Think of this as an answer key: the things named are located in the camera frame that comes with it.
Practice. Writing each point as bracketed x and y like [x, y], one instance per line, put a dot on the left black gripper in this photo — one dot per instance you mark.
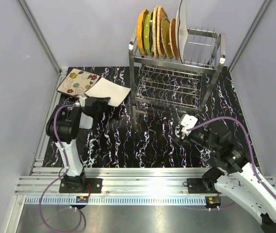
[104, 101]

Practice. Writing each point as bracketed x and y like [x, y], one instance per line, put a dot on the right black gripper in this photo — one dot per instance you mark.
[179, 141]

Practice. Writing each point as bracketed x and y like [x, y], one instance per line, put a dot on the floral square ceramic plate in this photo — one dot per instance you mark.
[77, 82]

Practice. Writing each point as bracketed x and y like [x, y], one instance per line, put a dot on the green wicker plate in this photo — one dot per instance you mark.
[165, 24]

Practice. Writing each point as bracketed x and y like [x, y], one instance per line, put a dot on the orange wicker plate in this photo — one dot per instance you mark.
[172, 38]

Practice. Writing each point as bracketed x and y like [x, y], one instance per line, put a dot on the white black-rimmed square plate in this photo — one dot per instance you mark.
[181, 29]

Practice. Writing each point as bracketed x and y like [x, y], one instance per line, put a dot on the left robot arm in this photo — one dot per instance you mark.
[63, 128]

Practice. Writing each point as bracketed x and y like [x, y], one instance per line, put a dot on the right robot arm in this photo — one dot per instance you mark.
[233, 171]

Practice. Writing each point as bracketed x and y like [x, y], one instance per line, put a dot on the steel two-tier dish rack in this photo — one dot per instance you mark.
[184, 84]

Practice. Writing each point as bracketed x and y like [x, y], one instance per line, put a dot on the black marble pattern mat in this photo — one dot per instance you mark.
[117, 140]

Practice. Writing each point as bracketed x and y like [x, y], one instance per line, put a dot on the green dotted plate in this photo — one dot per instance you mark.
[147, 32]

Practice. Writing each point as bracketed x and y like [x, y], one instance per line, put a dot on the orange octagonal plate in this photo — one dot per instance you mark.
[140, 30]

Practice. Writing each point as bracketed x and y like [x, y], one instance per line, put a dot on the large woven wicker plate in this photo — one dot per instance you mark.
[158, 14]

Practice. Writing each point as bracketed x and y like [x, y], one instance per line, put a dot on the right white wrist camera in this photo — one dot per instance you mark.
[187, 122]

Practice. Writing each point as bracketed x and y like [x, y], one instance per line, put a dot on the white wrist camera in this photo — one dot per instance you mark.
[187, 122]
[81, 101]

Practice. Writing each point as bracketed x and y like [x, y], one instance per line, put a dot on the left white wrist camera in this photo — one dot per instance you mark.
[81, 101]

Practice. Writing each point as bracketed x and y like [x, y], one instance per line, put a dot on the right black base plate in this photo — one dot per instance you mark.
[199, 186]

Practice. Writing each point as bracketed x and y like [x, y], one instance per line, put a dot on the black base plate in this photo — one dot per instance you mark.
[199, 186]
[92, 185]

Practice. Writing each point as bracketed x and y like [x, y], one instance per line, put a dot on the aluminium mounting rail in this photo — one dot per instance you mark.
[121, 186]

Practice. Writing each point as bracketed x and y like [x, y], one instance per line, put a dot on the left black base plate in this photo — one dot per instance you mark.
[92, 185]

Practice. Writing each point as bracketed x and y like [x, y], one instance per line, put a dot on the left aluminium frame post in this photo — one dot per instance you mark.
[39, 35]

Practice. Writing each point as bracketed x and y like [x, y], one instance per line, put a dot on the aluminium frame post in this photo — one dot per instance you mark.
[250, 32]
[39, 35]

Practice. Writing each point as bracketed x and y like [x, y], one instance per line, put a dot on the right aluminium frame post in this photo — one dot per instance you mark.
[250, 32]

